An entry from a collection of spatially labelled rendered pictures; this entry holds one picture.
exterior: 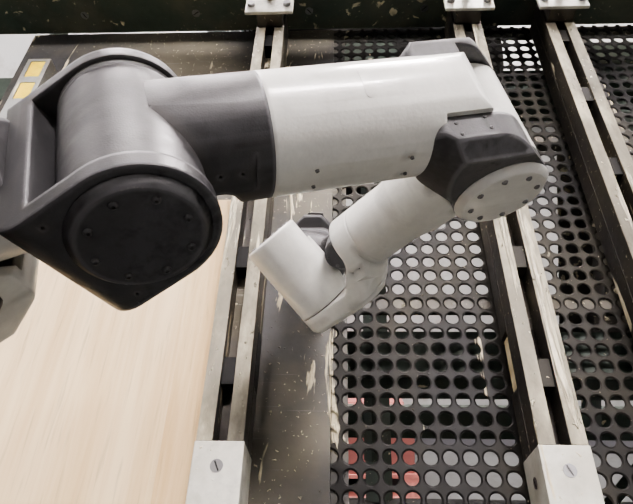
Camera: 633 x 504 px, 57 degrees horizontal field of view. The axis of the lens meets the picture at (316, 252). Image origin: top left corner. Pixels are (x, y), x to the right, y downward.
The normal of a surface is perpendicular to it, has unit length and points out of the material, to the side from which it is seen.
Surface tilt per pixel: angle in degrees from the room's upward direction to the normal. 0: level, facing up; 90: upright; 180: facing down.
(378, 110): 94
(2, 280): 137
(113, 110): 47
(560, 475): 56
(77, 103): 61
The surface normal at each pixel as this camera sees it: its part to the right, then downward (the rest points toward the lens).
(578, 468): -0.04, -0.59
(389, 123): 0.29, 0.19
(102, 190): 0.00, 0.04
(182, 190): 0.73, 0.04
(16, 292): 0.59, 0.72
